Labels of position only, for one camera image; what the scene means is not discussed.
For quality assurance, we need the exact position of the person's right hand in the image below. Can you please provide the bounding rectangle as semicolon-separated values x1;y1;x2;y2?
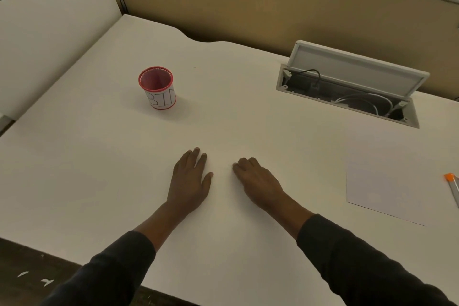
232;157;288;214

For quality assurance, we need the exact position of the person's left hand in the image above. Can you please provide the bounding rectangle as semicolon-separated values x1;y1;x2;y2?
166;147;214;214

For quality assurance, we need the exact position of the person's left forearm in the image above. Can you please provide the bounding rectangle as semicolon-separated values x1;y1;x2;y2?
41;204;196;306

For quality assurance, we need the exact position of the person's right forearm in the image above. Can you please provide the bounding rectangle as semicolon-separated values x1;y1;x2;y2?
266;193;458;306

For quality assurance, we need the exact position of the red cup with white label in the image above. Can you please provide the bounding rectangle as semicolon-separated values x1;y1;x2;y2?
138;66;178;110

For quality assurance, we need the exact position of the white paper sheet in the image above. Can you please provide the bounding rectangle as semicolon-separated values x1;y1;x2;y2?
346;157;426;227

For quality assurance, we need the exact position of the beige partition panel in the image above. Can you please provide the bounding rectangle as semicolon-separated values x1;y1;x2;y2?
108;0;459;101

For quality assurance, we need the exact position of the white partition panel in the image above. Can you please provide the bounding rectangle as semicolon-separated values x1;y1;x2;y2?
0;0;127;120

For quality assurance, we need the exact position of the orange-capped tool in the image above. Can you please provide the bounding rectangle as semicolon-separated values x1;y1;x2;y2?
443;172;459;208

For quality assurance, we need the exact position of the black cable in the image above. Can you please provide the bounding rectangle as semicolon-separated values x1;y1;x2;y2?
299;69;321;90

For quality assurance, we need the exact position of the grey desk cable box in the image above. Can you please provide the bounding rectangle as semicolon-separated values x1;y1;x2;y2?
276;64;420;129

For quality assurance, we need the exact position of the white cable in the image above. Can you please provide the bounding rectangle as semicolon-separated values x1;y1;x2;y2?
333;93;394;117

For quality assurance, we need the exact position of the white cable box lid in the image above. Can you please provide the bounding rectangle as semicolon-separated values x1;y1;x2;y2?
287;40;430;98

